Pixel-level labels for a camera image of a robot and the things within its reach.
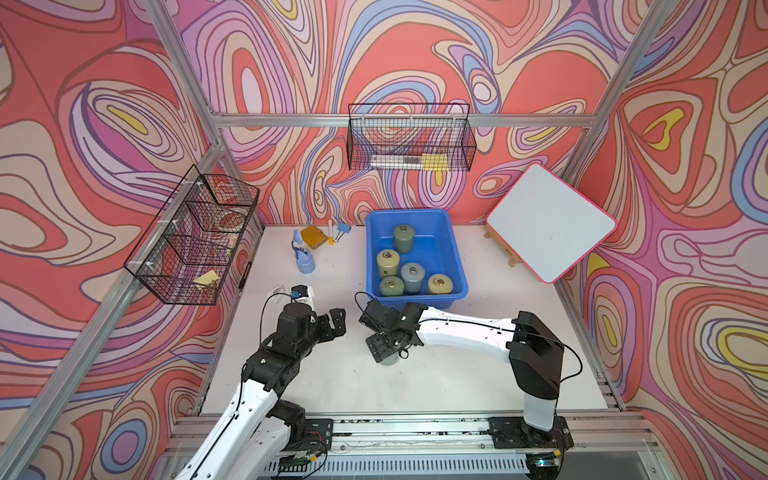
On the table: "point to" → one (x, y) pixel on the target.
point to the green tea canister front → (391, 286)
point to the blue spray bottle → (304, 257)
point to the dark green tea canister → (404, 238)
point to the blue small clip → (342, 228)
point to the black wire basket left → (185, 248)
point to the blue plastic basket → (435, 247)
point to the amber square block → (313, 236)
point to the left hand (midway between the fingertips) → (333, 315)
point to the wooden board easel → (489, 233)
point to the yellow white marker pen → (330, 233)
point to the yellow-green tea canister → (440, 284)
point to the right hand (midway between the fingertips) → (389, 350)
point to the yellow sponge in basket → (207, 278)
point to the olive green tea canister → (388, 262)
